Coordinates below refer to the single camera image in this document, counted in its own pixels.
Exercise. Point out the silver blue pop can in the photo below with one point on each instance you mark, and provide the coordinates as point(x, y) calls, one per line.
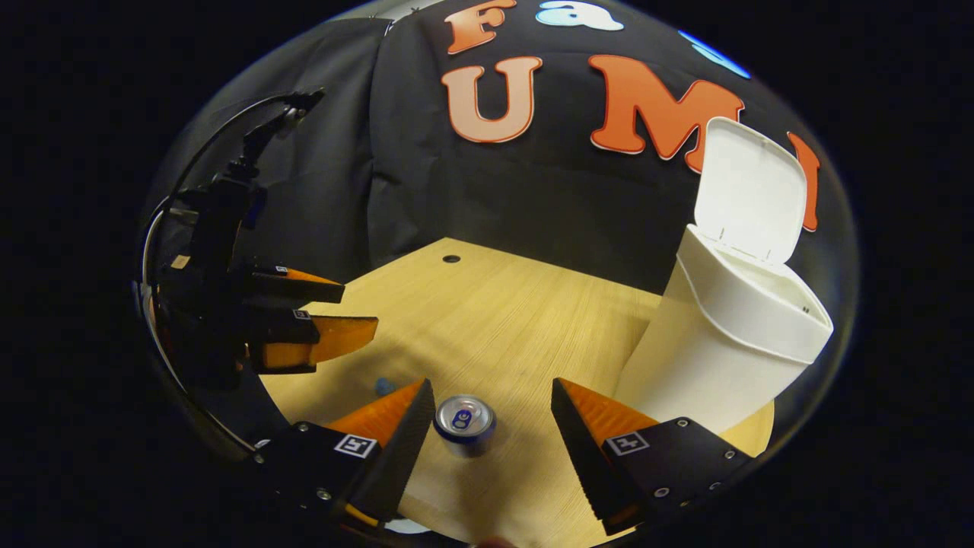
point(464, 422)

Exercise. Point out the black backdrop cloth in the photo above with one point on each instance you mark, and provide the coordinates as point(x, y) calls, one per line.
point(533, 198)

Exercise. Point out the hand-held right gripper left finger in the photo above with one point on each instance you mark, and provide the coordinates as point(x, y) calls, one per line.
point(403, 457)

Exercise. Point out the wooden desktop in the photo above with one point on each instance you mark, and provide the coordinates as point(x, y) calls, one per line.
point(517, 327)

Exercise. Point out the white desktop garbage bin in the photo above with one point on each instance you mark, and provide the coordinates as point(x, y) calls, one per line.
point(723, 342)

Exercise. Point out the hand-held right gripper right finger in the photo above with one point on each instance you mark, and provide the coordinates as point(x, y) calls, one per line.
point(582, 457)

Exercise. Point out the blue paper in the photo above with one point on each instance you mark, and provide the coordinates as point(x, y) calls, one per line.
point(384, 387)

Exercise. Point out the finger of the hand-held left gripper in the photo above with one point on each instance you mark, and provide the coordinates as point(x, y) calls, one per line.
point(304, 342)
point(297, 288)

